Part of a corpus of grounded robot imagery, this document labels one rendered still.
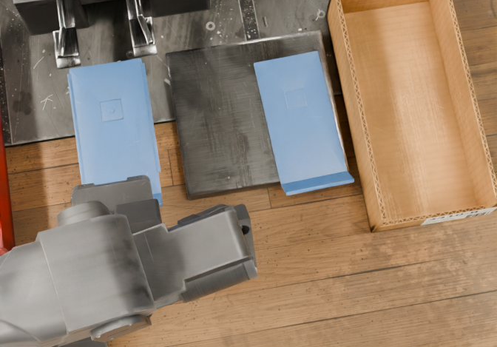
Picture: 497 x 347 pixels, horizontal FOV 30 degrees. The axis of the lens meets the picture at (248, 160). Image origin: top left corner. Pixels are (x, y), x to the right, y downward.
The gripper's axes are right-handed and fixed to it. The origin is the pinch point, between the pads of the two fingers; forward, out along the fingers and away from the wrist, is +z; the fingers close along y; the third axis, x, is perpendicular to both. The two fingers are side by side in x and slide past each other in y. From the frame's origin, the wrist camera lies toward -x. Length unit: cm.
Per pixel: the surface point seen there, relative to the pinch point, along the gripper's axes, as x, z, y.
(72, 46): 2.6, 11.6, 13.5
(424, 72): -33.9, 14.8, 4.6
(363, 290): -22.5, 3.9, -14.5
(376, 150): -26.8, 10.9, -2.1
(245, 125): -13.5, 12.2, 2.6
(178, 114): -6.8, 13.5, 4.5
